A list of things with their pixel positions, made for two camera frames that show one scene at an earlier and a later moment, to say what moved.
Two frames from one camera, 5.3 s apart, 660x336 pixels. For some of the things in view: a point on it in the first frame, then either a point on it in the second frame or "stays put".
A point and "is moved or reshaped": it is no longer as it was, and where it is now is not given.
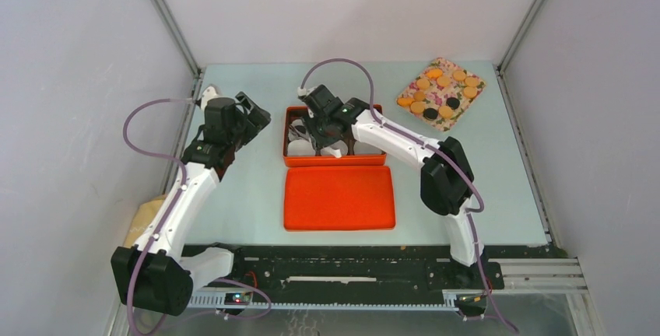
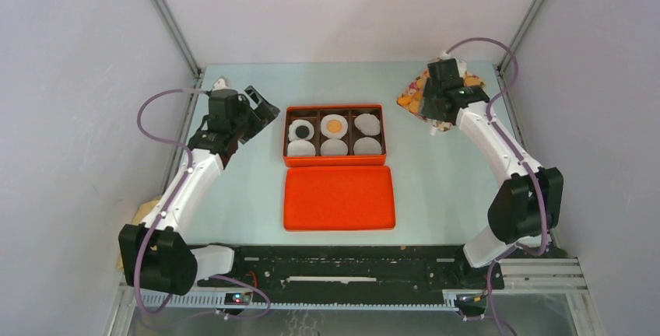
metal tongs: (299, 130) -> (433, 126)
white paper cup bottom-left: (300, 147) stays put
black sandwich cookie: (453, 103) is moved or reshaped
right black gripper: (320, 143) -> (426, 110)
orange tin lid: (342, 197) stays put
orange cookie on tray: (417, 106) stays put
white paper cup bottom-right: (361, 148) stays put
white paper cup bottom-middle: (325, 152) stays put
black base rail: (360, 267) stays put
